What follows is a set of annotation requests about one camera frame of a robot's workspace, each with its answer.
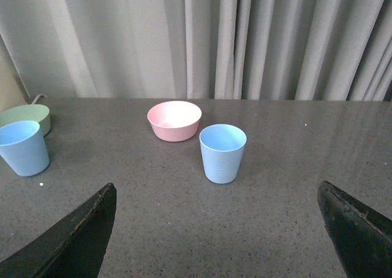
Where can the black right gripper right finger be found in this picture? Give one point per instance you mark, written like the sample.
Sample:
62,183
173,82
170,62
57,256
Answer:
361,236

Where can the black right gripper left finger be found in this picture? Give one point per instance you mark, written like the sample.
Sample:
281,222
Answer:
73,247

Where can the blue cup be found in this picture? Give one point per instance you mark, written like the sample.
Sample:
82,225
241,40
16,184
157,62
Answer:
23,148
222,147

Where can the green bowl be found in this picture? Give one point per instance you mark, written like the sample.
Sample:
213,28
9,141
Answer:
33,112

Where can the pink bowl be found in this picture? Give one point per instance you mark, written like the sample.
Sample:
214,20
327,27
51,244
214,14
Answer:
174,121

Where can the grey curtain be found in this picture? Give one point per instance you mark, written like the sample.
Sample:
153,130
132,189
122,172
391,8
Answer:
197,49

